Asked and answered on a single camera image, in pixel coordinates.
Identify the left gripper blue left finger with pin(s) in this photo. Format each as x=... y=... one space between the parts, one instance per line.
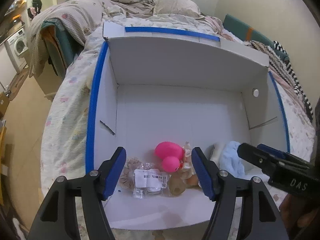
x=56 y=217

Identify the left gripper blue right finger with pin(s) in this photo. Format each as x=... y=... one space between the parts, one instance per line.
x=260 y=217

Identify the light blue fluffy scrunchie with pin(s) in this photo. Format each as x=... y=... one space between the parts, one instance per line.
x=230 y=161

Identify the beige floral scrunchie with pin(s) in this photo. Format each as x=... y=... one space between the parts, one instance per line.
x=127 y=180

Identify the white sock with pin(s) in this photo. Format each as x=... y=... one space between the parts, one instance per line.
x=216 y=152

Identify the pink rubber duck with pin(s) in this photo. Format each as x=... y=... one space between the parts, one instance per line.
x=171 y=155

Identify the clear plastic packet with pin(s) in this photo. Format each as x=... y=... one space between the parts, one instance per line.
x=149 y=180

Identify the person right hand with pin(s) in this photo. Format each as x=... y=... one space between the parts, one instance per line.
x=297 y=211

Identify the white patterned bed sheet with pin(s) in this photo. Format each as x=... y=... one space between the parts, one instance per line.
x=64 y=137

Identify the black white striped cloth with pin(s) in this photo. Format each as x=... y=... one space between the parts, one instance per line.
x=297 y=87

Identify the blue white cardboard box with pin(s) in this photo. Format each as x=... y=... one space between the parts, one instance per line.
x=155 y=84

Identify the brown knitted blanket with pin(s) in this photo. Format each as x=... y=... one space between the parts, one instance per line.
x=275 y=63

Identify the brown door mat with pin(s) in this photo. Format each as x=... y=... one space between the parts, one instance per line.
x=17 y=83

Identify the green headboard cushion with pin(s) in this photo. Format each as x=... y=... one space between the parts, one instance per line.
x=246 y=33

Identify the white washing machine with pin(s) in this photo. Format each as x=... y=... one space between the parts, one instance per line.
x=16 y=46

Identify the beige patterned duvet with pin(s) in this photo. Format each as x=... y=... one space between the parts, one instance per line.
x=80 y=18

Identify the beige floral pillow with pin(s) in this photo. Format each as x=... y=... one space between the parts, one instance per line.
x=179 y=7

